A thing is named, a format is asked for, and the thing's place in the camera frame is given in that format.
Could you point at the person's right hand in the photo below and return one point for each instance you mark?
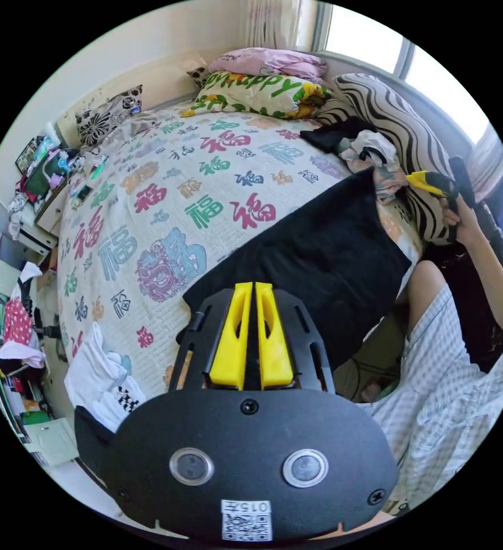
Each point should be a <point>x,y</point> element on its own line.
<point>457,217</point>

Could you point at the black and white floral pillow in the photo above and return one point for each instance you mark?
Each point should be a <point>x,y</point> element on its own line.
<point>107,114</point>

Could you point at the window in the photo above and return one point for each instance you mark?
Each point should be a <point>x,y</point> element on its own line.
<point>389,47</point>

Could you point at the small dotted pillow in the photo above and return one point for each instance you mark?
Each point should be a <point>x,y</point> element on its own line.
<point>198,76</point>

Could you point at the person's right forearm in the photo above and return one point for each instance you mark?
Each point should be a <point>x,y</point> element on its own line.
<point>488,270</point>

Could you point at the zebra striped pillow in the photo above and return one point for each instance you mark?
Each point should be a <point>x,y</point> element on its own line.
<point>397,137</point>

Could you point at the cluttered shelf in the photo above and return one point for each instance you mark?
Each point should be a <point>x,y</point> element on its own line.
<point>6,343</point>

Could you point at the pile of white clothes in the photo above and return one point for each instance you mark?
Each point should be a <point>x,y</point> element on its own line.
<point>101,378</point>

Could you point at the person's left hand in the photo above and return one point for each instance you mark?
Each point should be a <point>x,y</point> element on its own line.
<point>363,526</point>

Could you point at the cluttered bedside cupboard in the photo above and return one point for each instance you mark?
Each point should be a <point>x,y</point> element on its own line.
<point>45,189</point>

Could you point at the curtain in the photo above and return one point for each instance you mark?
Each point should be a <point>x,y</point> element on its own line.
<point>273,23</point>

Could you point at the white pillow with green print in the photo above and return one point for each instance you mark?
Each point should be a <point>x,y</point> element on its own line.
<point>251,92</point>

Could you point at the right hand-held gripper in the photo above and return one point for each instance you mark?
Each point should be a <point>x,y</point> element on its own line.
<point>449,191</point>

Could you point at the black t-shirt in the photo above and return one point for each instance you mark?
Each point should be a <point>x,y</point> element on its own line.
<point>320,258</point>

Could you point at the person's body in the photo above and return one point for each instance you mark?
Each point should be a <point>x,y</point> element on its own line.
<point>440,378</point>

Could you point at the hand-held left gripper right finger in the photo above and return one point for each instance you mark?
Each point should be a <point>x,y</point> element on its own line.
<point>275,343</point>

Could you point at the bed with printed sheet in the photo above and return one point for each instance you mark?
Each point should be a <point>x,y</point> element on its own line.
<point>182,180</point>

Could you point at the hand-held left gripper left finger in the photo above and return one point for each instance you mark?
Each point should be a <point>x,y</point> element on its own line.
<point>228,343</point>

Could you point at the pink pillow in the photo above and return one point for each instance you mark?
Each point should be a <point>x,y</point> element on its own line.
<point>273,60</point>

